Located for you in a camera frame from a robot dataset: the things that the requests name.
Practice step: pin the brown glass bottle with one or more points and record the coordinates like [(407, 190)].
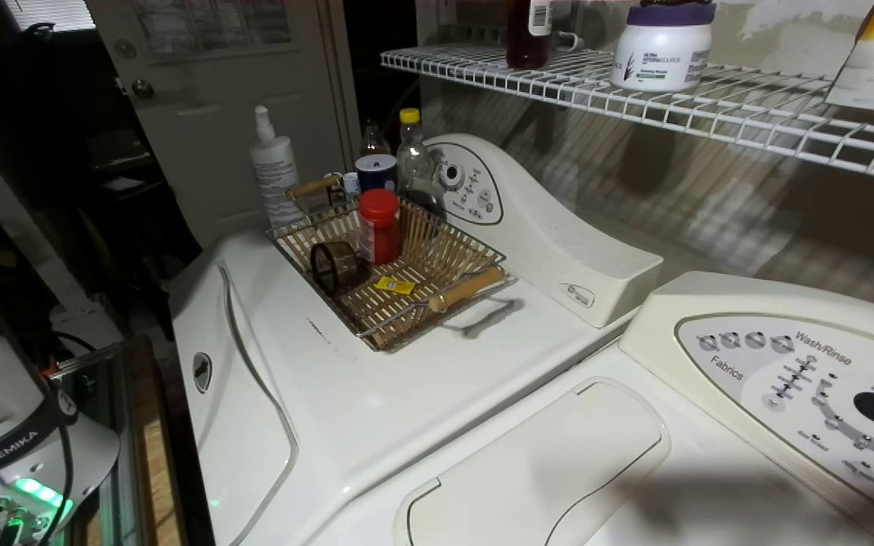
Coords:
[(524, 47)]

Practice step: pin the wooden robot platform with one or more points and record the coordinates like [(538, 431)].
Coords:
[(158, 475)]

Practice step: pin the white panel door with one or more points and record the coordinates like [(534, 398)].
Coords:
[(214, 131)]

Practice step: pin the white washing machine with basket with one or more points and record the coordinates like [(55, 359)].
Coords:
[(356, 404)]

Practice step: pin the blue and white can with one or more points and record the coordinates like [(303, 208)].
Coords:
[(378, 175)]

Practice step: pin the white jar purple lid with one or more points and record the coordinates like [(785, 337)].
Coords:
[(659, 56)]

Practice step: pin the clear bottle yellow cap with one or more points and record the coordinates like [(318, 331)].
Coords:
[(412, 163)]

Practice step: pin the white spray bottle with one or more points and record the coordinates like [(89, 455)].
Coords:
[(273, 178)]

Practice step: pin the red lidded jar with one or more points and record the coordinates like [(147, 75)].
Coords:
[(380, 232)]

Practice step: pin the white dryer machine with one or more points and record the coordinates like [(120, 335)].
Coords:
[(517, 455)]

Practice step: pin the yellow sauce packet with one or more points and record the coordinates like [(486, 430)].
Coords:
[(396, 287)]

